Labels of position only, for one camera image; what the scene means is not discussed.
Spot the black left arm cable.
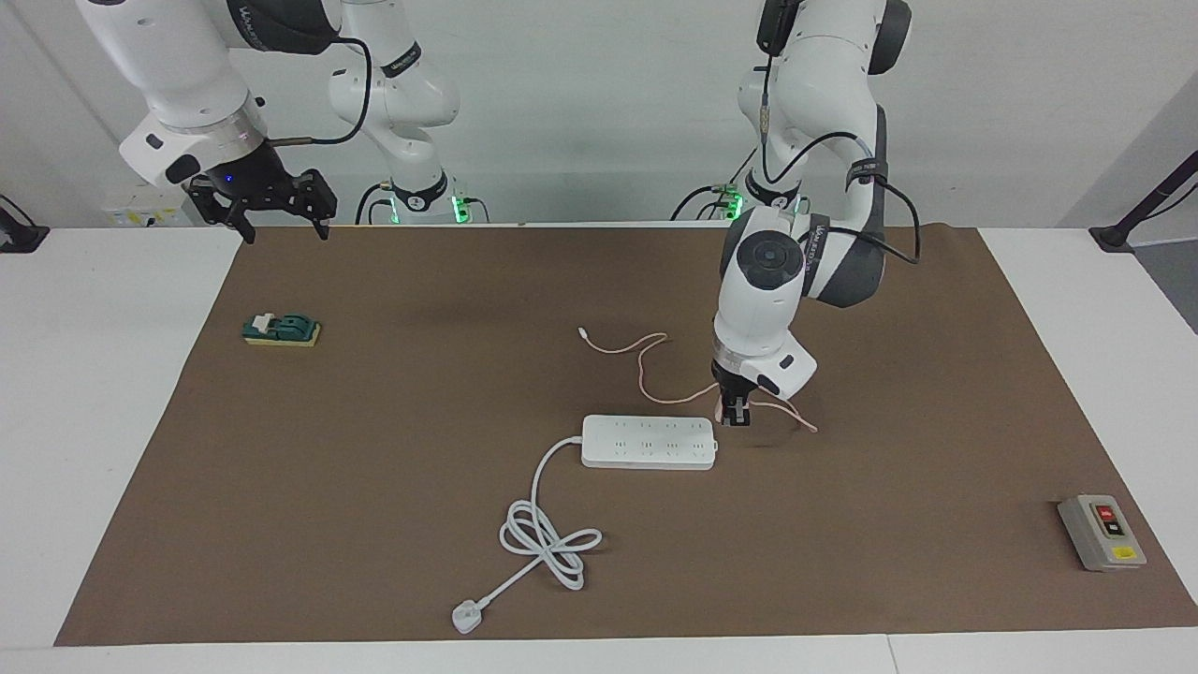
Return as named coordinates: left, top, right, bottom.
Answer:
left=759, top=51, right=923, bottom=266

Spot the white wall outlet box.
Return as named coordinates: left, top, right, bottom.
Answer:
left=101, top=184, right=199, bottom=228

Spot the black table clamp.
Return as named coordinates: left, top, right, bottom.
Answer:
left=0, top=195, right=50, bottom=254

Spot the green knife switch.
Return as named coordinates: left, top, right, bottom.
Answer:
left=242, top=312, right=322, bottom=349

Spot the grey on-off switch box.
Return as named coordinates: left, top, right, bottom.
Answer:
left=1058, top=493, right=1148, bottom=573

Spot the pink charging cable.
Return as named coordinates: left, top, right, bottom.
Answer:
left=577, top=326, right=819, bottom=433

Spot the white power strip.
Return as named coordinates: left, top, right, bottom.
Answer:
left=581, top=415, right=719, bottom=471

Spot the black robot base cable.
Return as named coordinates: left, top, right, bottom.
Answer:
left=670, top=168, right=750, bottom=223
left=355, top=183, right=394, bottom=226

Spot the brown table mat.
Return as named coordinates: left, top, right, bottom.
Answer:
left=53, top=225, right=1198, bottom=647

